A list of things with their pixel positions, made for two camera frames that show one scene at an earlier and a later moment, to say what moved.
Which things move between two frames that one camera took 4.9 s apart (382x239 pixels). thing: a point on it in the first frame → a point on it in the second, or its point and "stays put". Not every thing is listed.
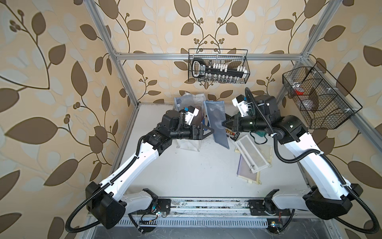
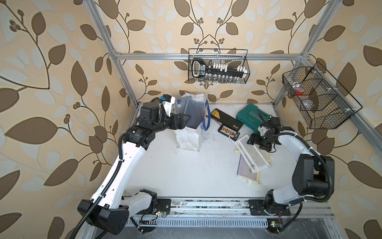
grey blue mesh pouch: (216, 112) → (196, 110)
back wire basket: (218, 65) stays put
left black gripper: (197, 132) → (179, 125)
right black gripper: (236, 126) → (256, 141)
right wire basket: (323, 103) stays put
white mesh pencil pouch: (253, 158) stays put
